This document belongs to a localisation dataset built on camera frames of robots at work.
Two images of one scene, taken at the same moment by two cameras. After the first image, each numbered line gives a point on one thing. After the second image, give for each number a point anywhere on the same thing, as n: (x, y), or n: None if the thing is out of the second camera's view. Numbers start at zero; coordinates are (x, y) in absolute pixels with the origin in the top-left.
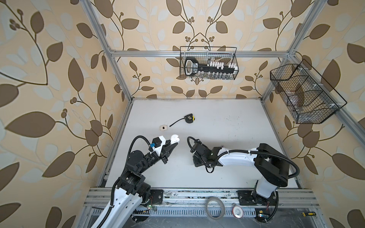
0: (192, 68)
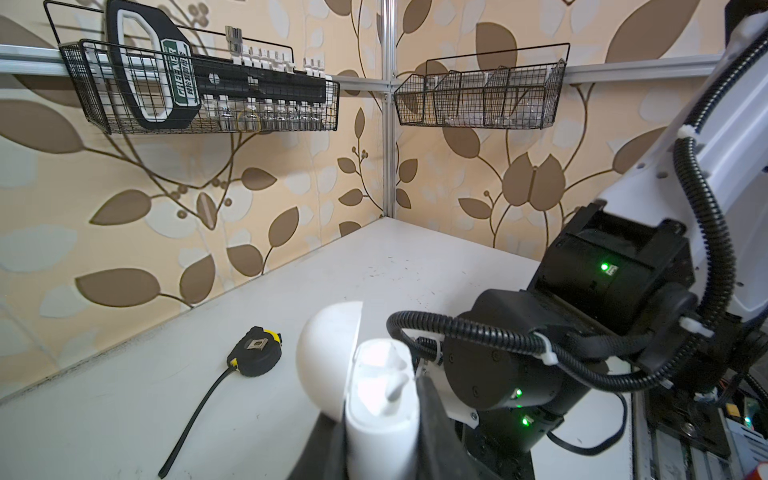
0: (161, 72)
